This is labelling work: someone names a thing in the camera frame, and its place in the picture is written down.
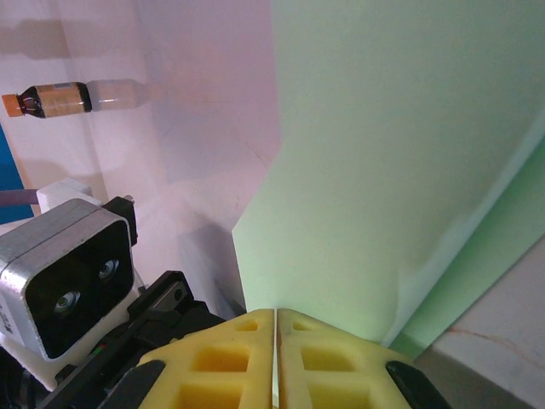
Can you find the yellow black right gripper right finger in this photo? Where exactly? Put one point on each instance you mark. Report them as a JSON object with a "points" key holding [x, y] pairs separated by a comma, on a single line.
{"points": [[328, 362]]}

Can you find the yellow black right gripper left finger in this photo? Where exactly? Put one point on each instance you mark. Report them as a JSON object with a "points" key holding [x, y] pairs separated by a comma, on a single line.
{"points": [[221, 362]]}

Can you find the light green cloth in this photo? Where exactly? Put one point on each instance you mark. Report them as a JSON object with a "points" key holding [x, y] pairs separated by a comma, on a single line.
{"points": [[383, 149]]}

